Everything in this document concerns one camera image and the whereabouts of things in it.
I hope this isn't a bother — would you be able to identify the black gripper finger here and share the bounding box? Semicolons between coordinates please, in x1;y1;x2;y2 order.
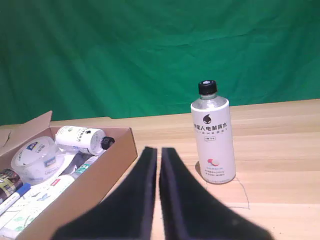
159;146;276;240
51;146;158;240

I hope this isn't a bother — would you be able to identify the white lychee drink bottle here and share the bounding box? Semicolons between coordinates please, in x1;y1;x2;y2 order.
190;79;237;185

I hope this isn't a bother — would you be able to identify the brown cardboard box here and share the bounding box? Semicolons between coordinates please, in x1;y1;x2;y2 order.
0;110;139;240

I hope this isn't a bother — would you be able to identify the floral spray bottle green label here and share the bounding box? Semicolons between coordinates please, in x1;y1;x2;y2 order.
0;156;101;238

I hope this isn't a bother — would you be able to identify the white green-logo drink bottle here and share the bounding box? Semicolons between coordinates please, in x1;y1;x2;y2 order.
54;125;116;155

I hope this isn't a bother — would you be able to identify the clear packing tape roll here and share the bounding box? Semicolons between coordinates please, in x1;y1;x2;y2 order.
10;136;63;186

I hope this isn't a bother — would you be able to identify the white marker with blue cap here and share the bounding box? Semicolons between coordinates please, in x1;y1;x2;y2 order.
0;183;32;217

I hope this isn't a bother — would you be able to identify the dark Pepsi can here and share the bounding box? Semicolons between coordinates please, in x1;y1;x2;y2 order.
0;168;24;205

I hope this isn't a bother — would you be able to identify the green backdrop cloth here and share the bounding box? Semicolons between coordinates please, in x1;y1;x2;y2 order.
0;0;320;126

